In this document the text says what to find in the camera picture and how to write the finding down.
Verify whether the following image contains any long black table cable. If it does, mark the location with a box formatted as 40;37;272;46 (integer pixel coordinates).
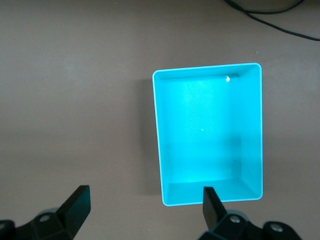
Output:
243;8;320;42

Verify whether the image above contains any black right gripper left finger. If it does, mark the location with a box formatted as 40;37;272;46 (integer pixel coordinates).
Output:
0;185;92;240

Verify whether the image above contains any turquoise plastic bin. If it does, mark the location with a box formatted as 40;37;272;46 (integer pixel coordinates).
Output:
151;62;264;207

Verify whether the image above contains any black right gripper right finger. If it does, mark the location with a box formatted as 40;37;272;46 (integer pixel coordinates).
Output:
199;186;301;240

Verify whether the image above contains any arched black table cable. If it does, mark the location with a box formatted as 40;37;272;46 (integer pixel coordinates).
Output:
223;0;304;14

